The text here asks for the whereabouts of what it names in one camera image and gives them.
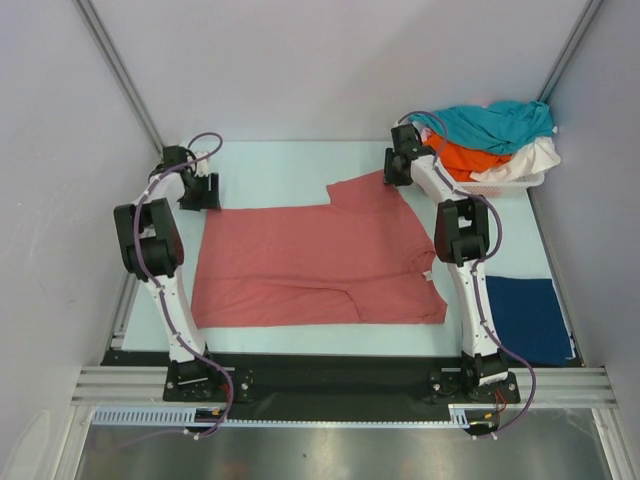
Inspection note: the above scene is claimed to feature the aluminium frame post left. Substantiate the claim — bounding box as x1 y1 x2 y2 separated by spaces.
71 0 164 154

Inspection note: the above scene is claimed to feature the orange t shirt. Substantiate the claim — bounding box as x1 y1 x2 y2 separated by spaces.
423 133 512 183

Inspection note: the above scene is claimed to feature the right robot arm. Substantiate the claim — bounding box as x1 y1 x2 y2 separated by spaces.
383 124 508 401

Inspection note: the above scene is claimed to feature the folded navy blue shirt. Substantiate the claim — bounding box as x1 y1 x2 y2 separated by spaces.
486 276 574 367

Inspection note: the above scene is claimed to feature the white t shirt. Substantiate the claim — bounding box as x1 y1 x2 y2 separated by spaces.
471 137 561 183

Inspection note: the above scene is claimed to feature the white plastic laundry basket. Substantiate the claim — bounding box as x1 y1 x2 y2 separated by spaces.
458 173 545 197

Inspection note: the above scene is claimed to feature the teal t shirt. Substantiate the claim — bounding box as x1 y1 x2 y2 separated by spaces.
408 101 556 155

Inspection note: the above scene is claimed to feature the pink polo shirt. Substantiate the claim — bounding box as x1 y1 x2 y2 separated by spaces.
191 171 447 328

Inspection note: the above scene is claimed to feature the aluminium frame rail front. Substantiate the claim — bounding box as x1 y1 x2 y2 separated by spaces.
71 366 618 409

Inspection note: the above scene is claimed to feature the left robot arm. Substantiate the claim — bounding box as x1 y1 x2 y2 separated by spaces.
113 144 221 400

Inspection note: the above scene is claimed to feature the white slotted cable duct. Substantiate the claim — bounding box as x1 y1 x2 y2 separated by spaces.
92 406 492 430

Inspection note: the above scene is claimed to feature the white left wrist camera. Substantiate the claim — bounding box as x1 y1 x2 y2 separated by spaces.
190 151 210 178

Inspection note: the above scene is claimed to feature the aluminium frame post right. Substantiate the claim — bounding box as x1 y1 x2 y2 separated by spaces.
537 0 606 104

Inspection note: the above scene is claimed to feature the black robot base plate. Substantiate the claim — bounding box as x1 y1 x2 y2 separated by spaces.
102 347 521 424

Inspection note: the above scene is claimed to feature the aluminium frame post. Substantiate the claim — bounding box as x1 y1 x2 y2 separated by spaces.
537 0 606 104
71 0 164 154

